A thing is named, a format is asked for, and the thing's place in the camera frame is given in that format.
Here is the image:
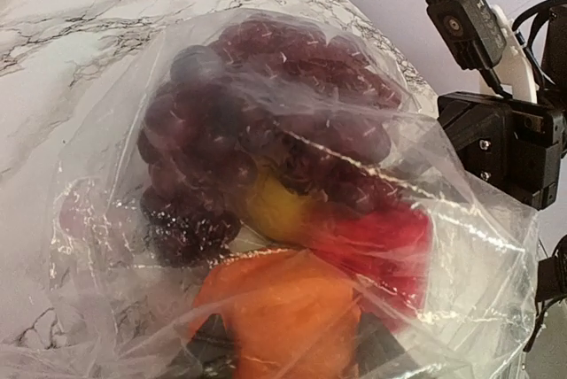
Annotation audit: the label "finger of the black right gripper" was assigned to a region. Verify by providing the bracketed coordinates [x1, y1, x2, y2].
[437, 92, 509, 180]

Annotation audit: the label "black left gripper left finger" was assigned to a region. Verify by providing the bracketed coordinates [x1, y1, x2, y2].
[186, 314, 237, 379]

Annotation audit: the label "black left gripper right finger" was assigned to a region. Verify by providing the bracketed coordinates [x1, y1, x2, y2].
[356, 313, 425, 379]

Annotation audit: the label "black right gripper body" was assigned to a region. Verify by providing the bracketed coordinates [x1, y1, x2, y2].
[491, 97, 565, 210]

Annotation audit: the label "clear zip top bag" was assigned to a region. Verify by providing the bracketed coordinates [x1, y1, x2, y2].
[1, 9, 537, 378]

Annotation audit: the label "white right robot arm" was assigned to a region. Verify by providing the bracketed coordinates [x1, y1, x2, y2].
[426, 0, 566, 210]

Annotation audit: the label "orange fake carrot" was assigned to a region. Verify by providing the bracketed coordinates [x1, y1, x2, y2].
[189, 250, 361, 378]

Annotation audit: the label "red fake pepper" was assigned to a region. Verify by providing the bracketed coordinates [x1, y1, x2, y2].
[303, 203, 432, 332]

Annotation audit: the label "yellow fake lemon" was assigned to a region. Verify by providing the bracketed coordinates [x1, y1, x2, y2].
[245, 168, 314, 245]

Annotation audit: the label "purple fake grapes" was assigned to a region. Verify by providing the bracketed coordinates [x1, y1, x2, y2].
[136, 12, 404, 267]

